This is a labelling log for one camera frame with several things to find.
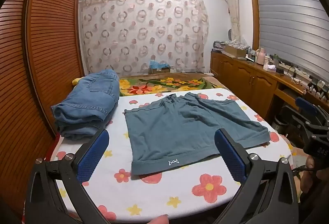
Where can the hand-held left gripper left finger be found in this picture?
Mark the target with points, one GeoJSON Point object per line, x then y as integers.
{"type": "Point", "coordinates": [92, 157]}

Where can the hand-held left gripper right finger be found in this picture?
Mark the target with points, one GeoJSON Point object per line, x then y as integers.
{"type": "Point", "coordinates": [231, 154]}

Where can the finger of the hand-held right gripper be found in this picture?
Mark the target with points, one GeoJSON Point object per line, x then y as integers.
{"type": "Point", "coordinates": [305, 106]}
{"type": "Point", "coordinates": [295, 118]}

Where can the teal shorts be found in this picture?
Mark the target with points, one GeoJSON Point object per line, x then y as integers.
{"type": "Point", "coordinates": [185, 126]}

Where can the person's right hand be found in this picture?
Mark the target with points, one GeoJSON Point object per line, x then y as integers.
{"type": "Point", "coordinates": [308, 175]}

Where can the person's left hand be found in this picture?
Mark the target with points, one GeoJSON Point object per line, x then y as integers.
{"type": "Point", "coordinates": [158, 220]}

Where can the white power strip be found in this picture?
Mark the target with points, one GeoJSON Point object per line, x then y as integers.
{"type": "Point", "coordinates": [285, 66]}

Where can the pink tissue box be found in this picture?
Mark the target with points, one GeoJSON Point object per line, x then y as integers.
{"type": "Point", "coordinates": [269, 68]}

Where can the folded blue jeans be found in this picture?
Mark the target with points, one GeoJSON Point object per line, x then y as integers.
{"type": "Point", "coordinates": [90, 100]}

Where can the white flower-print bed sheet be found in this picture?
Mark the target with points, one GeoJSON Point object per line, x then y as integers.
{"type": "Point", "coordinates": [144, 193]}

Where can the wooden cabinet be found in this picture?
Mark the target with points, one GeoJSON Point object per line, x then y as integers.
{"type": "Point", "coordinates": [244, 77]}

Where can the pink thermos jug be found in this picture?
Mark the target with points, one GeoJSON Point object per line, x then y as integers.
{"type": "Point", "coordinates": [261, 56]}

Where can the yellow plush toy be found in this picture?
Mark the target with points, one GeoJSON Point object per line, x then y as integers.
{"type": "Point", "coordinates": [76, 81]}

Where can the grey window blind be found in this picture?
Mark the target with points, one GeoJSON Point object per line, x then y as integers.
{"type": "Point", "coordinates": [290, 21]}

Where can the open cardboard box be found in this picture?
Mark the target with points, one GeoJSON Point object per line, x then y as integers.
{"type": "Point", "coordinates": [235, 52]}

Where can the brown floral blanket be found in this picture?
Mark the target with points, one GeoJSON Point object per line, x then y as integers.
{"type": "Point", "coordinates": [154, 85]}

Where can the small cardboard box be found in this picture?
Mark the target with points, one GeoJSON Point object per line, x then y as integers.
{"type": "Point", "coordinates": [160, 70]}

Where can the cream tied curtain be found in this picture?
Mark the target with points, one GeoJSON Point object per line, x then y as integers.
{"type": "Point", "coordinates": [234, 8]}

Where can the wooden louvered wardrobe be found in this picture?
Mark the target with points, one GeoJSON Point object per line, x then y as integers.
{"type": "Point", "coordinates": [51, 34]}

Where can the circle-patterned sheer curtain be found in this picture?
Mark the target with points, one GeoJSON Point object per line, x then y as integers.
{"type": "Point", "coordinates": [144, 34]}

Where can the wooden window frame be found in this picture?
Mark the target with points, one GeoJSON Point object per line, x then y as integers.
{"type": "Point", "coordinates": [254, 8]}

